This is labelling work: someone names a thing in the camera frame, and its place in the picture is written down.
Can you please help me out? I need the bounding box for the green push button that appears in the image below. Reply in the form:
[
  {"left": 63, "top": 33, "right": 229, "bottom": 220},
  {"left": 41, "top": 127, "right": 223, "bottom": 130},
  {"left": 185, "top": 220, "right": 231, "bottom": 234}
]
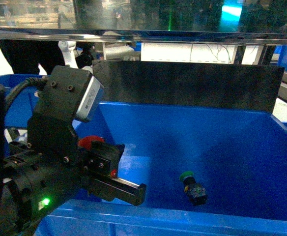
[{"left": 179, "top": 171, "right": 208, "bottom": 206}]

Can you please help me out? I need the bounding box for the black cable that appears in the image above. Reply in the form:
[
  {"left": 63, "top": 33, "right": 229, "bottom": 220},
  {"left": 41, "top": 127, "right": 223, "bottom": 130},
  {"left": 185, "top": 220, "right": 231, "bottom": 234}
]
[{"left": 4, "top": 76, "right": 48, "bottom": 111}]

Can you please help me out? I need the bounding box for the large blue bin left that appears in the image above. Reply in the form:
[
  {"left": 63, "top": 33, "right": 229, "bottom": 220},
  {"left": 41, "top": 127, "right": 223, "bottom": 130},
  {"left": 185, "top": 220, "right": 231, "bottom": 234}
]
[{"left": 36, "top": 103, "right": 287, "bottom": 236}]

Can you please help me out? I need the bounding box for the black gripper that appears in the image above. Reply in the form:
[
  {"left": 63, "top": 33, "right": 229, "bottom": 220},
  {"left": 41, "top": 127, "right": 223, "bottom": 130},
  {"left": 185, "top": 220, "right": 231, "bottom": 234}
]
[{"left": 4, "top": 66, "right": 146, "bottom": 206}]

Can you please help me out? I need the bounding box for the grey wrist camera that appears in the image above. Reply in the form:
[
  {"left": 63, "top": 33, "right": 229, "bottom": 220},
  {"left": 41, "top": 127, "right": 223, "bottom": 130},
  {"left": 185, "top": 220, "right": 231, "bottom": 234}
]
[{"left": 75, "top": 75, "right": 104, "bottom": 122}]

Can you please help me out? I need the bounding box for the black divider panel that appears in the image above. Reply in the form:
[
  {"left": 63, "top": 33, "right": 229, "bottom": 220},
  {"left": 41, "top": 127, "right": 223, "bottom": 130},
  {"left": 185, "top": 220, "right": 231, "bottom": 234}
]
[{"left": 92, "top": 60, "right": 285, "bottom": 113}]

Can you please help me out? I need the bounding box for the person in dark clothes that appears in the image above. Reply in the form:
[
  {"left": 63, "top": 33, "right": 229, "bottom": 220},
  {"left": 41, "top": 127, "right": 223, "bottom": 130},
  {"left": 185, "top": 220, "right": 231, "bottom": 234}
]
[{"left": 0, "top": 39, "right": 65, "bottom": 75}]

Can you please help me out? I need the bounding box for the red push button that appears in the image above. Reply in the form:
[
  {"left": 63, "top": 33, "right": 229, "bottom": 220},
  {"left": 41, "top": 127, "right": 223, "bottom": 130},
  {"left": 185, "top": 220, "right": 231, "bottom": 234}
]
[{"left": 77, "top": 135, "right": 118, "bottom": 179}]

